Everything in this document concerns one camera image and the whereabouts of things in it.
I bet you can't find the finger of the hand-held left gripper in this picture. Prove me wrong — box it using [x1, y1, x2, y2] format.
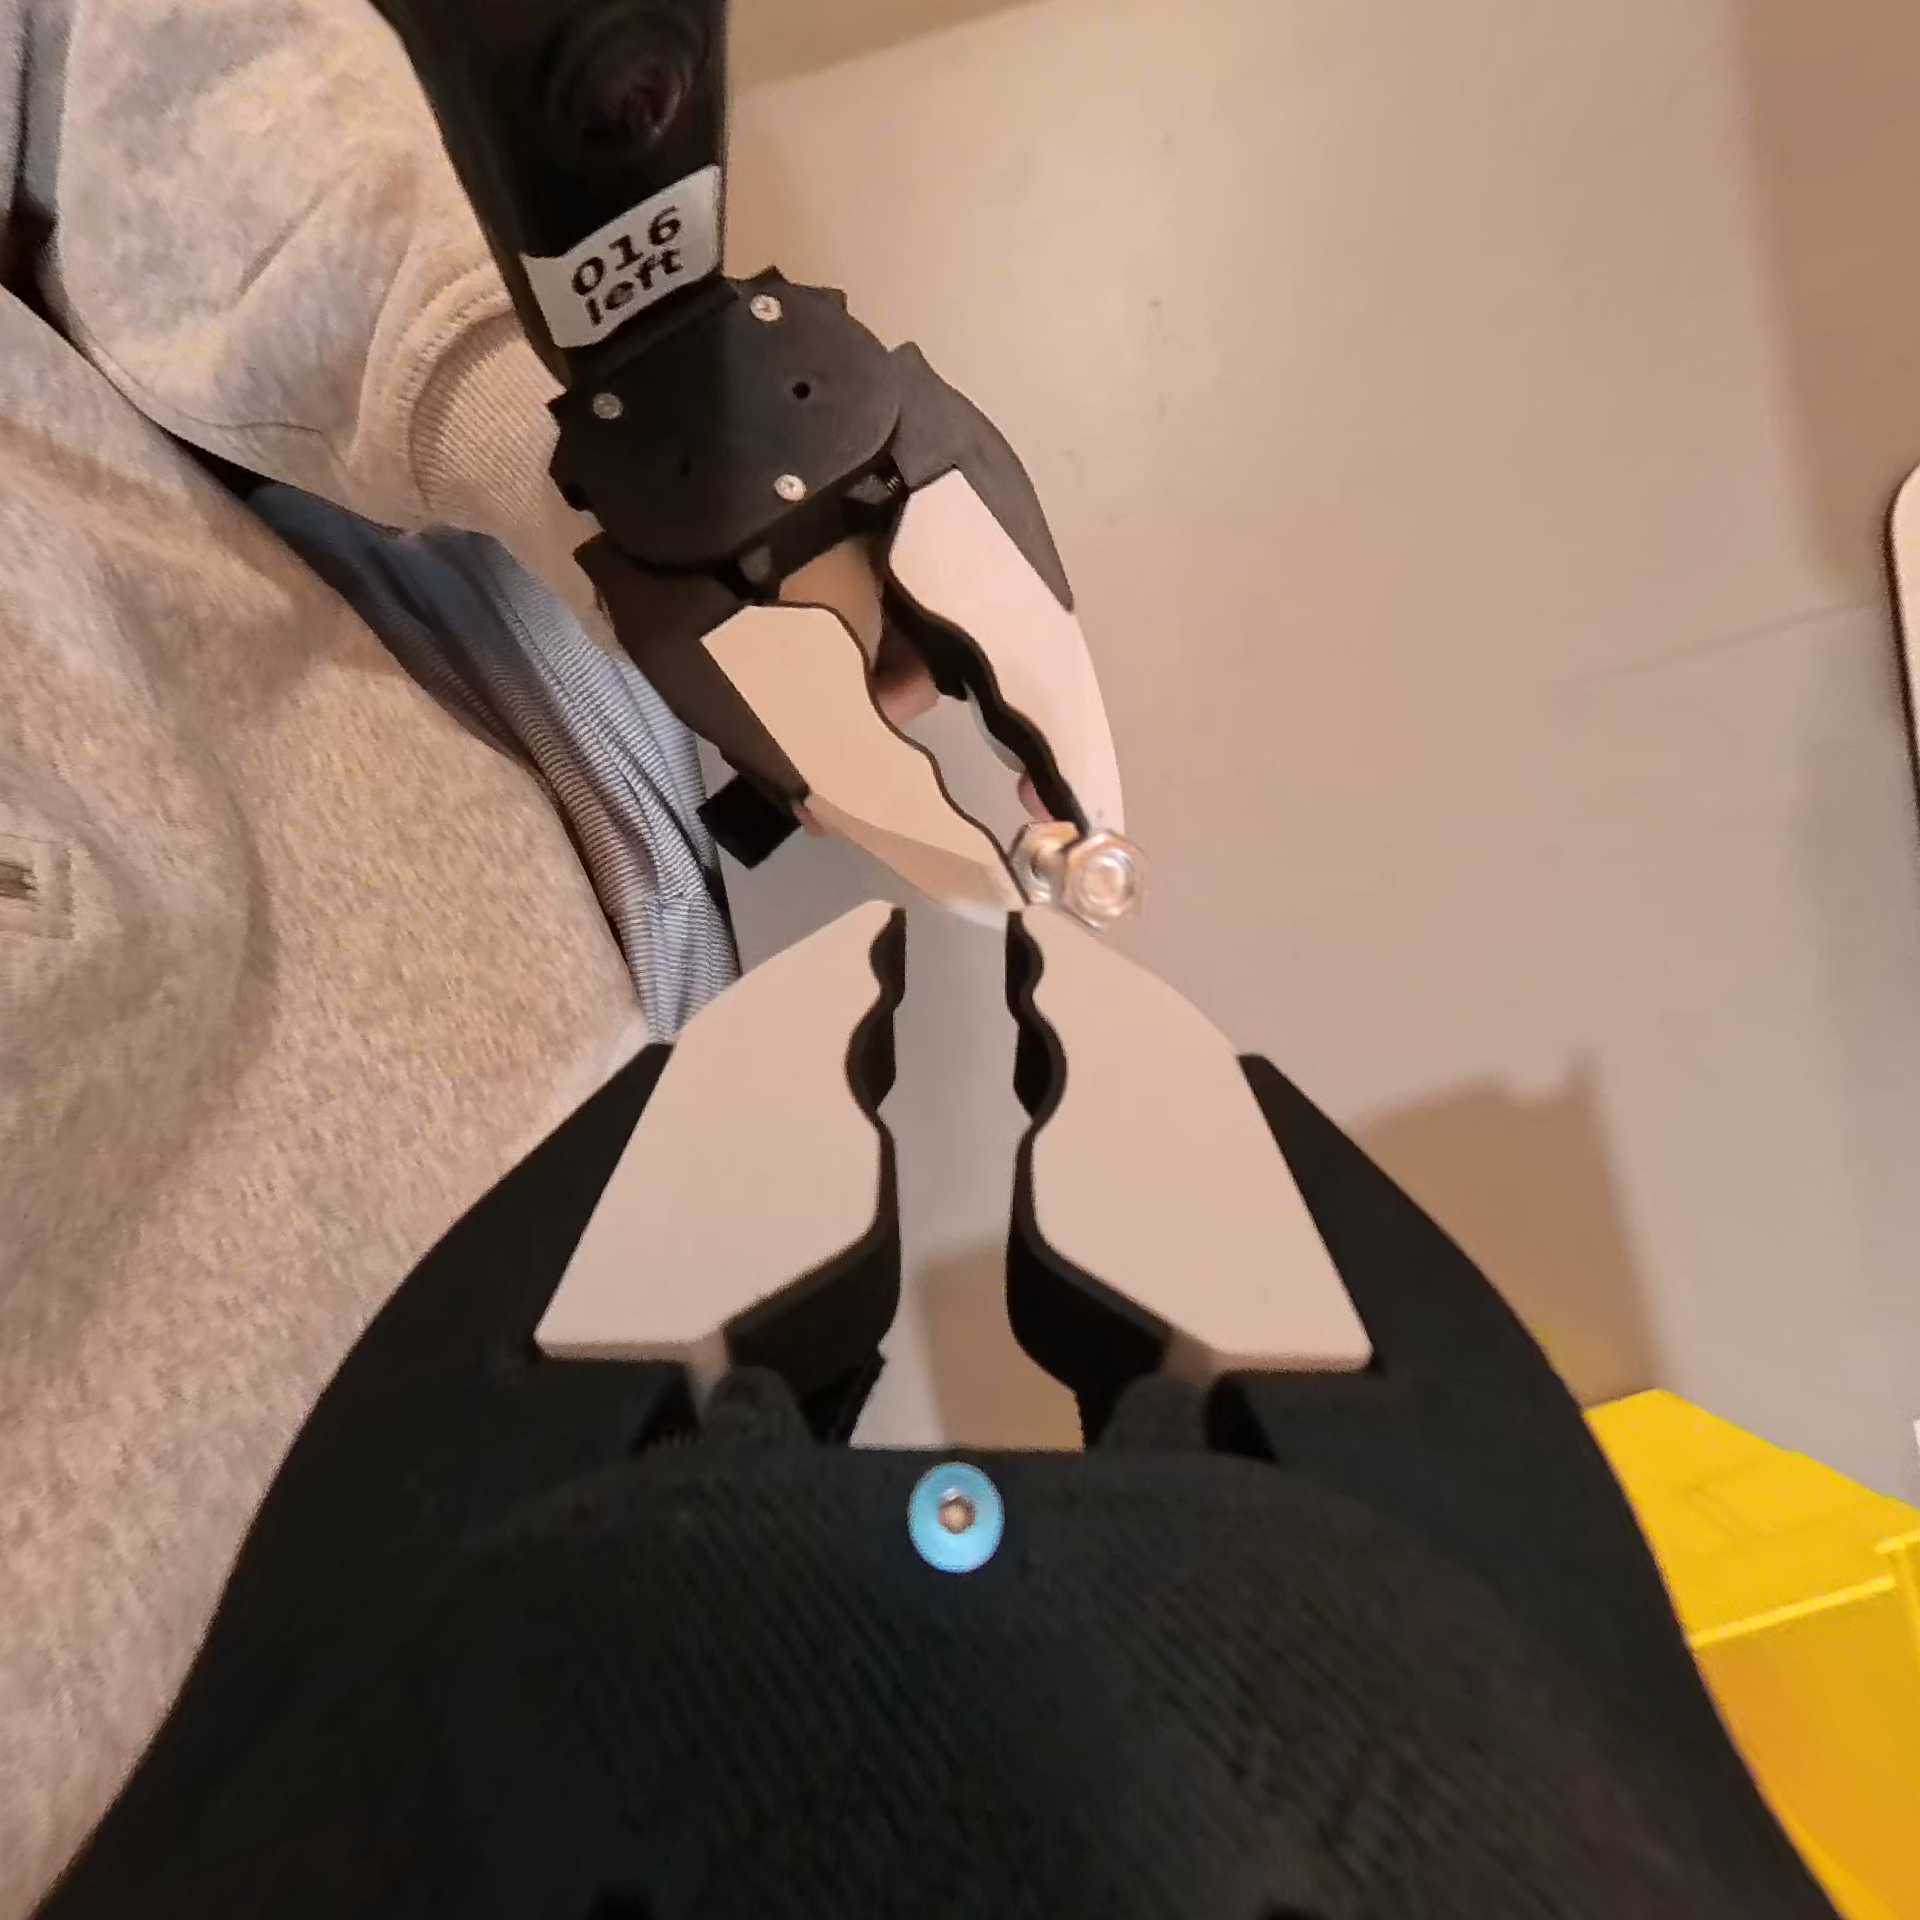
[877, 465, 1129, 863]
[695, 597, 1032, 915]

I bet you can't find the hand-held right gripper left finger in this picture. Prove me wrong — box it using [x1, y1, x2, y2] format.
[533, 901, 909, 1407]

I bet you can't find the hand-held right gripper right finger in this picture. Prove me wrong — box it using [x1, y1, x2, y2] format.
[1006, 902, 1374, 1414]

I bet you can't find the silver hex bolt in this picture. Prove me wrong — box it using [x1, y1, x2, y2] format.
[1048, 827, 1150, 933]

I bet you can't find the person's left forearm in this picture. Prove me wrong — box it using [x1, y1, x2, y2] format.
[0, 0, 601, 548]

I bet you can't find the person's left hand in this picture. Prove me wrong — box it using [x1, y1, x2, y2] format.
[872, 622, 943, 730]

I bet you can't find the blue striped shirt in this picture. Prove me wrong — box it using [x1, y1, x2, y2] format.
[246, 481, 744, 1045]

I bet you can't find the person's grey sweatshirt torso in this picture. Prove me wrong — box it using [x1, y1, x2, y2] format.
[0, 285, 663, 1920]

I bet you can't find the yellow plastic bin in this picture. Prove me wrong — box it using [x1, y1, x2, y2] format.
[1581, 1388, 1920, 1920]

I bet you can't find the white document stand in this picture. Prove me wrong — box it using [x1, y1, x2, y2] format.
[1881, 465, 1920, 811]

